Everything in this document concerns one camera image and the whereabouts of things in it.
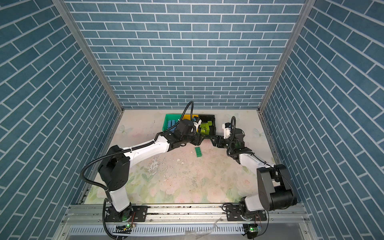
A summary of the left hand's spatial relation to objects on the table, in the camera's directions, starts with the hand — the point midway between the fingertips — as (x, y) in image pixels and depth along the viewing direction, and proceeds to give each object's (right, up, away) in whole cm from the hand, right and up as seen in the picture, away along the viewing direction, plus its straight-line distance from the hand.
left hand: (201, 135), depth 87 cm
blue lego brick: (-22, +7, +22) cm, 31 cm away
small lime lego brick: (+7, +7, +24) cm, 26 cm away
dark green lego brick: (-1, -12, +9) cm, 15 cm away
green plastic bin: (-22, +11, +23) cm, 34 cm away
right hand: (+8, -1, +3) cm, 9 cm away
